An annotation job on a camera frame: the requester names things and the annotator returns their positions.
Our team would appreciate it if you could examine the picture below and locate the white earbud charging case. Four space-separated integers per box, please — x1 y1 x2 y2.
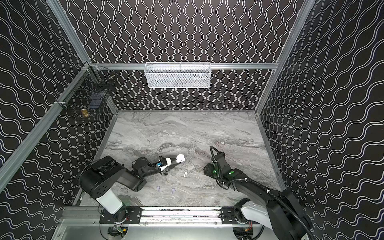
176 154 186 163

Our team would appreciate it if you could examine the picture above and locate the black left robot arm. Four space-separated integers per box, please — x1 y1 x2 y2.
78 154 186 222

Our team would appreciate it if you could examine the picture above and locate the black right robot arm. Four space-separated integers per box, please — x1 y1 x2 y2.
204 146 315 240

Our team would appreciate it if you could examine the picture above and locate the brass fitting in basket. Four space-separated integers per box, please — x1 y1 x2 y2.
81 109 89 118

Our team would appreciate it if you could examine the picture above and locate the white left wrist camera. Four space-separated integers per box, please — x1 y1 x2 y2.
158 156 172 172

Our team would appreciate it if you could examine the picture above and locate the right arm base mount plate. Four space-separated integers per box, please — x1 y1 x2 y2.
218 207 255 225

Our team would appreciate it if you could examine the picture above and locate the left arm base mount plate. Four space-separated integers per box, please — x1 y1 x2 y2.
99 206 144 225

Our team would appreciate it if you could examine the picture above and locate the white mesh wire basket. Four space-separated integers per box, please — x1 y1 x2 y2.
144 62 212 89

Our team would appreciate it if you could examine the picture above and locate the aluminium front rail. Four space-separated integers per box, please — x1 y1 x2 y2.
60 206 272 229

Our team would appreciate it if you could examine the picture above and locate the black wire basket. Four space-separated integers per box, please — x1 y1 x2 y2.
58 66 118 122

